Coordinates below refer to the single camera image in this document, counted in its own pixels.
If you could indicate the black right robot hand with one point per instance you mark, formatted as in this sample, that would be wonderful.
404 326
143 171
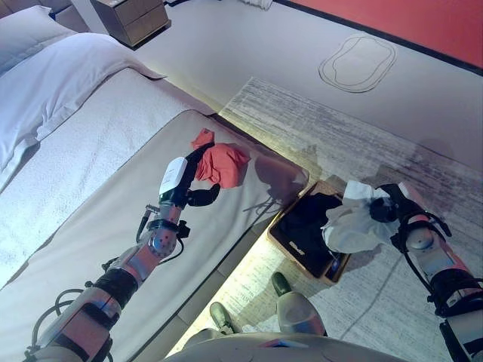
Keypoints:
403 203

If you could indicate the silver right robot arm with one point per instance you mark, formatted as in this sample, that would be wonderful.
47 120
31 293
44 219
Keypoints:
445 264

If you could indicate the brown wooden nightstand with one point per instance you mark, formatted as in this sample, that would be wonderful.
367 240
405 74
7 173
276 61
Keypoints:
132 19

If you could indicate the taupe pillow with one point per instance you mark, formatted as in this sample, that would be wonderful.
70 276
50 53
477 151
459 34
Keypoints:
26 34

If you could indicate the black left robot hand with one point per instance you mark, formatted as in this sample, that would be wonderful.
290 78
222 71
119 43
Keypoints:
175 177

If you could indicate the grey robot torso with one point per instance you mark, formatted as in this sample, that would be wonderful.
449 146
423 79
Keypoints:
271 350

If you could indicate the white curtain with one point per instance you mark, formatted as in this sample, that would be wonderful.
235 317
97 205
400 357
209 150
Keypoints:
258 3

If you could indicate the grey striped rug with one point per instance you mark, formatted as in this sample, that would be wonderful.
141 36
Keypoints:
339 128

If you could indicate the red garment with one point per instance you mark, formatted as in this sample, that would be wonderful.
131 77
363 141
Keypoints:
222 162

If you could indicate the wooden laundry basket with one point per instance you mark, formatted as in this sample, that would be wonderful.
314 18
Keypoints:
281 241

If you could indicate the right robot leg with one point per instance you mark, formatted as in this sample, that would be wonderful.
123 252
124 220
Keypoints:
296 309

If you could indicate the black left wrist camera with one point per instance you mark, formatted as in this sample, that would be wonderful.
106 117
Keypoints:
183 230

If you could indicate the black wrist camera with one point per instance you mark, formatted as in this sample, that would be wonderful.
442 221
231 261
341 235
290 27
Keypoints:
183 230
441 226

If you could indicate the upholstered bed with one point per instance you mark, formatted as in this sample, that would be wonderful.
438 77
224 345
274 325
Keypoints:
94 169

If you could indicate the white garment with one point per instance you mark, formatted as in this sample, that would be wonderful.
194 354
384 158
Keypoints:
354 226

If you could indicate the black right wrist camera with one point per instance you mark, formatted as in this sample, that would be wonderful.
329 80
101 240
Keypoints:
441 226

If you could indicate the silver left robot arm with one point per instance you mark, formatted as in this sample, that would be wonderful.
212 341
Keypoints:
151 252

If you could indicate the beige bed runner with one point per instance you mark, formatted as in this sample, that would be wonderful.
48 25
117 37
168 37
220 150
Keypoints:
94 234

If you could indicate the black garment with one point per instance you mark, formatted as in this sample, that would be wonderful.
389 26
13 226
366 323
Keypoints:
305 222

